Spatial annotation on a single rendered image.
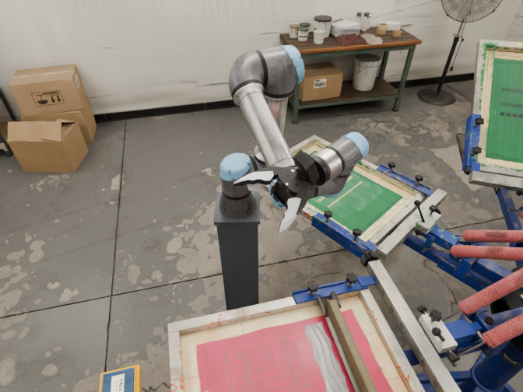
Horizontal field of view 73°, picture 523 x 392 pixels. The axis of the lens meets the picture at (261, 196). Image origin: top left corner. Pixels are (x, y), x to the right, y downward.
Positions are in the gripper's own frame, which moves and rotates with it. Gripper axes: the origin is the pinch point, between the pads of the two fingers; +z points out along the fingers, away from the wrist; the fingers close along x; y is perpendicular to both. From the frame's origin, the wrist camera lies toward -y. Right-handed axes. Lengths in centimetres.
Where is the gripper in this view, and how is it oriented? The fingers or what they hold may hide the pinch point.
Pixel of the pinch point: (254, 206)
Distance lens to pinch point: 74.4
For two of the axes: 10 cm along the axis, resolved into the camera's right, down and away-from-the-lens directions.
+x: -6.4, -6.7, 3.8
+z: -7.6, 4.8, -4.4
